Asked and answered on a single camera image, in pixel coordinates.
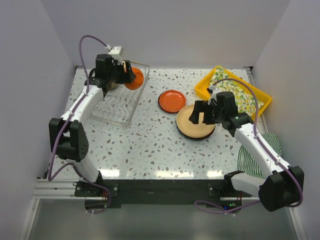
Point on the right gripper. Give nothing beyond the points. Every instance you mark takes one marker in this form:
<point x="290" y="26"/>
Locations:
<point x="199" y="107"/>

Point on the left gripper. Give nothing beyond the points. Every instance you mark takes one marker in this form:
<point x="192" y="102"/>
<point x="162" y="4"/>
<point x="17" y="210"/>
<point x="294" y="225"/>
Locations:
<point x="126" y="77"/>

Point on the orange ceramic bowl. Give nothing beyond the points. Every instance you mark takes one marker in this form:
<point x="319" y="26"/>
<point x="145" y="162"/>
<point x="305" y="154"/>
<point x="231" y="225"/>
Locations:
<point x="137" y="82"/>

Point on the yellow plate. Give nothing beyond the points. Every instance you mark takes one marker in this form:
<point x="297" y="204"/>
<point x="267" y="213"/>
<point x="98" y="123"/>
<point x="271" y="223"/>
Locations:
<point x="182" y="118"/>

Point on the dark brown beige plate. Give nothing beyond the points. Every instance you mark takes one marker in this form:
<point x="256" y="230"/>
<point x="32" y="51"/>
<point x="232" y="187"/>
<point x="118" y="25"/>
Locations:
<point x="196" y="132"/>

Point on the orange plate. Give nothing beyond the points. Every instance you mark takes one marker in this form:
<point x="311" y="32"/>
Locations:
<point x="172" y="100"/>

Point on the teal embossed plate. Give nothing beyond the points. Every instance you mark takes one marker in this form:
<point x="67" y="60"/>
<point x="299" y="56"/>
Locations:
<point x="196" y="138"/>

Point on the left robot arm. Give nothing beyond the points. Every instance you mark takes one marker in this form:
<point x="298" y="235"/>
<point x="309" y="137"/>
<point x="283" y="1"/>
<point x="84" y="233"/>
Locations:
<point x="68" y="139"/>

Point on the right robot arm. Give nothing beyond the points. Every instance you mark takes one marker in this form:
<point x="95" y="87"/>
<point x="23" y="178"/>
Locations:
<point x="281" y="185"/>

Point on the yellow ceramic mug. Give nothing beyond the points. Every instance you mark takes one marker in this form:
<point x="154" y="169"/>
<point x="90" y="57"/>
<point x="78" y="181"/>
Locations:
<point x="124" y="66"/>

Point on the beige small plate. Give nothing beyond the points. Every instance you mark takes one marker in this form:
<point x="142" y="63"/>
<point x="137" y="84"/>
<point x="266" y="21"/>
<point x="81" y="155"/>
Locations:
<point x="113" y="86"/>

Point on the yellow plastic tray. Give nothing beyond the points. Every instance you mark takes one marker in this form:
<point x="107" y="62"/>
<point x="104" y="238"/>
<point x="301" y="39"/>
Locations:
<point x="262" y="99"/>

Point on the lemon print cloth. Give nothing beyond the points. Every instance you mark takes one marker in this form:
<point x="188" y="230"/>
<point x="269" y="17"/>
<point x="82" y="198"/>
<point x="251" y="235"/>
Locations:
<point x="243" y="98"/>

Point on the green striped cloth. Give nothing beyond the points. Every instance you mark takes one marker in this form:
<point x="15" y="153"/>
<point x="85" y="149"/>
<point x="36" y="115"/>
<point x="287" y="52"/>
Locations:
<point x="248" y="165"/>

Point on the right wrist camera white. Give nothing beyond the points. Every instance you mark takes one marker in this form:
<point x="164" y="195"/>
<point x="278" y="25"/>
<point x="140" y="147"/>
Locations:
<point x="213" y="91"/>

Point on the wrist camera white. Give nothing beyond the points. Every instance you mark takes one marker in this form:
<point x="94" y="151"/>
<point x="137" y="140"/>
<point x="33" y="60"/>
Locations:
<point x="213" y="91"/>
<point x="115" y="52"/>

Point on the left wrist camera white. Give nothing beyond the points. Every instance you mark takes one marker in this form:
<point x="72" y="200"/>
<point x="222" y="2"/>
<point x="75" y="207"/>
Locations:
<point x="115" y="52"/>

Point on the chrome wire dish rack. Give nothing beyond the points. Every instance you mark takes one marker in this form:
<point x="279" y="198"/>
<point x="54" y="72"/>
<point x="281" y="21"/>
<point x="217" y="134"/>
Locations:
<point x="120" y="103"/>

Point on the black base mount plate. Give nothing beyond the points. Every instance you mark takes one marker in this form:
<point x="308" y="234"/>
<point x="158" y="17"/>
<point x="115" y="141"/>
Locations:
<point x="155" y="192"/>

